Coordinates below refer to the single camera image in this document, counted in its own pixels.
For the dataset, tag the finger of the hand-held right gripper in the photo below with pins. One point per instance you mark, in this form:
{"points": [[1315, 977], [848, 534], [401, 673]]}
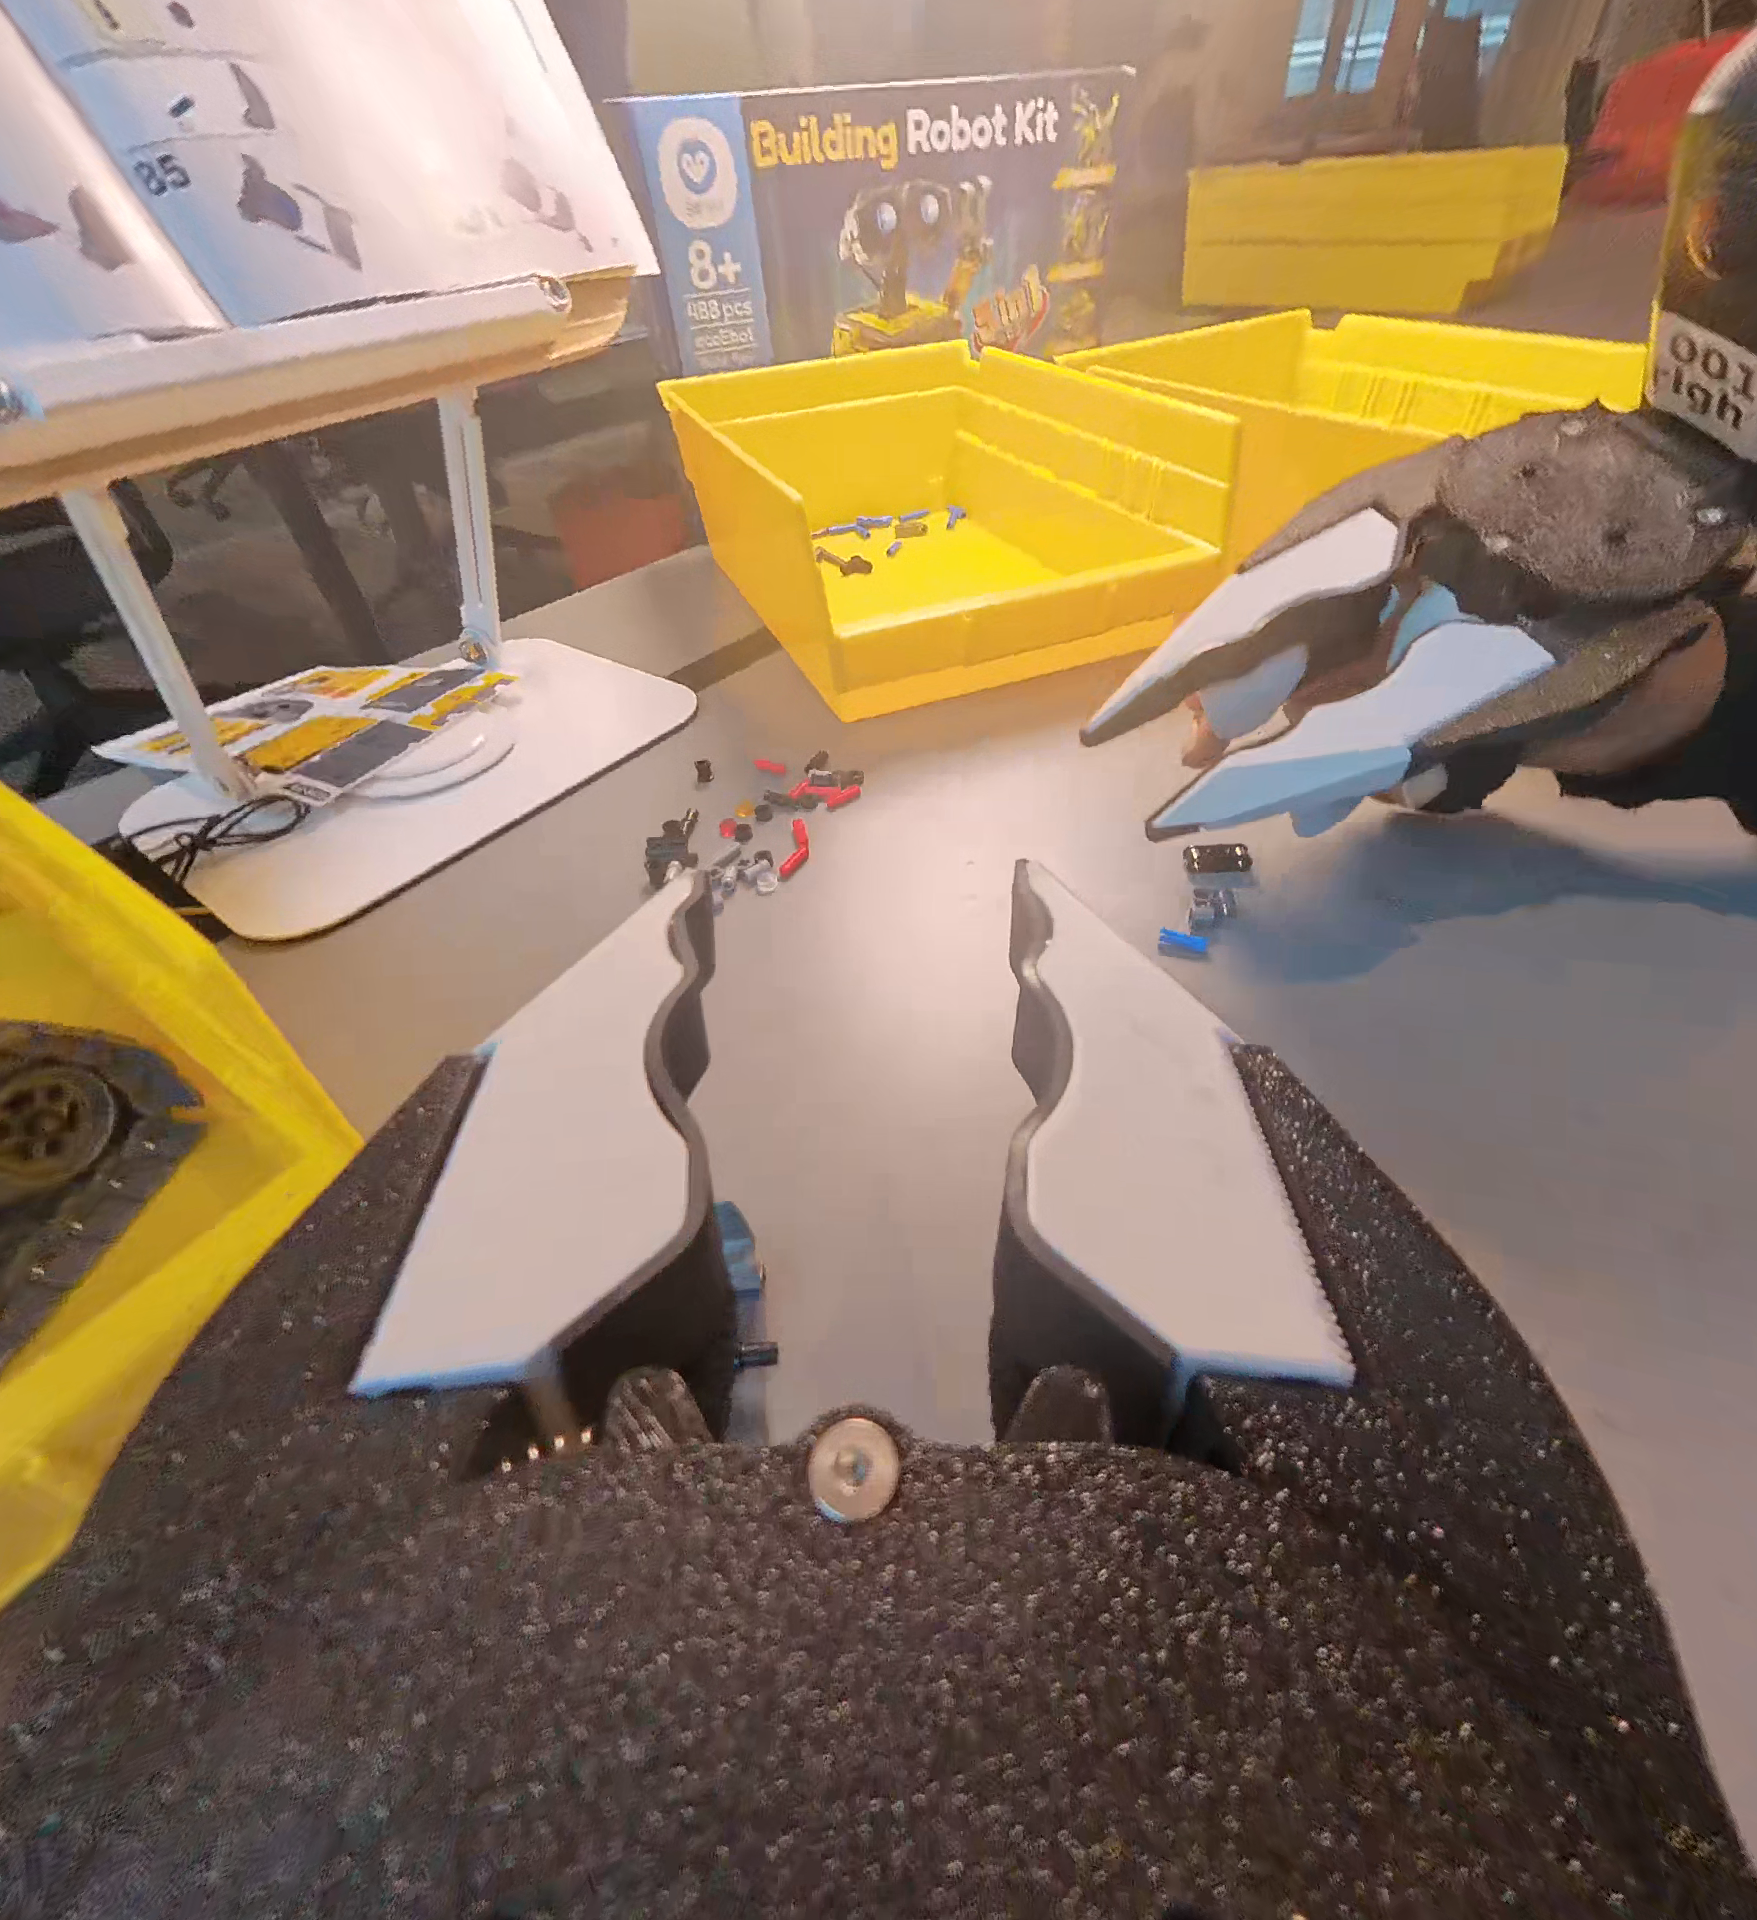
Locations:
{"points": [[1358, 735], [1267, 600]]}

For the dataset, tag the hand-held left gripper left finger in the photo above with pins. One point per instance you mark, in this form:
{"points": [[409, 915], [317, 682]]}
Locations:
{"points": [[550, 1183]]}

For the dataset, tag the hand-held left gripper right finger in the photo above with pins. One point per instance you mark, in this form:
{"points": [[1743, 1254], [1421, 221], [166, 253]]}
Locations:
{"points": [[1163, 1201]]}

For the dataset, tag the black brick with holes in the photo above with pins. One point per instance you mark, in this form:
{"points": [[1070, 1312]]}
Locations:
{"points": [[1215, 858]]}

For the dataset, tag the grey toy brick assembly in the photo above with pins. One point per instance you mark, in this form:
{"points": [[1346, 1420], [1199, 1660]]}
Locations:
{"points": [[738, 1243]]}

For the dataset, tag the short blue connector pin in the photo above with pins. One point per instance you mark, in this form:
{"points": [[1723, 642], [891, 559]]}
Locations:
{"points": [[1182, 942]]}

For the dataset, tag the yellow plastic bin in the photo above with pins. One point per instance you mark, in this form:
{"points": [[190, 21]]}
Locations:
{"points": [[1419, 389], [9, 1500], [1345, 224], [759, 569]]}

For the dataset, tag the grey desk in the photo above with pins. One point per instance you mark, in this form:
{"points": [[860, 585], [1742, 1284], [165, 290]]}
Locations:
{"points": [[1419, 1126]]}

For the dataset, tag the white desk stand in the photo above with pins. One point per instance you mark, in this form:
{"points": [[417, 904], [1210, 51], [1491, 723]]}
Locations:
{"points": [[519, 735]]}

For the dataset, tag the person's right hand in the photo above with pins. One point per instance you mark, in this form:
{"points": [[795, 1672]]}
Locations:
{"points": [[1659, 704]]}

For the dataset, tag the red rounded seat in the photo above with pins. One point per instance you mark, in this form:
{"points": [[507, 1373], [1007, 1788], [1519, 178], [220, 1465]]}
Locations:
{"points": [[1643, 120]]}

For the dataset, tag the cluster of blue pins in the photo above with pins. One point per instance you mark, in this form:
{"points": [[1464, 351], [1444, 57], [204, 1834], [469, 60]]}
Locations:
{"points": [[860, 524]]}

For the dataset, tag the pile of small brick parts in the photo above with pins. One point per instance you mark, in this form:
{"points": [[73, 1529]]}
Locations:
{"points": [[795, 851]]}

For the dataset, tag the dark angled connector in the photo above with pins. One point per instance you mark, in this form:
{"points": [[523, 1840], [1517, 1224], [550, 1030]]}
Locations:
{"points": [[848, 564]]}

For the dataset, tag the yellow grey instruction booklet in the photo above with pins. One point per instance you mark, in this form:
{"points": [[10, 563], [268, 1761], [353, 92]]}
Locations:
{"points": [[324, 743]]}

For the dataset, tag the yellow tracked toy vehicle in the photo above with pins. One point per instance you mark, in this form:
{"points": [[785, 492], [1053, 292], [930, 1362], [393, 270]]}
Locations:
{"points": [[31, 1117]]}

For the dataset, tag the blue-grey toy box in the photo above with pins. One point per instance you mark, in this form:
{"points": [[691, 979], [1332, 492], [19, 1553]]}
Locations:
{"points": [[895, 144]]}

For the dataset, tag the red container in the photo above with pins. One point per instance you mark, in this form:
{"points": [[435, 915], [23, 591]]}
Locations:
{"points": [[625, 533]]}

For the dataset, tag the open instruction manual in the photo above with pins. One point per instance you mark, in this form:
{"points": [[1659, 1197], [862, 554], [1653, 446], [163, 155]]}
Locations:
{"points": [[368, 149]]}

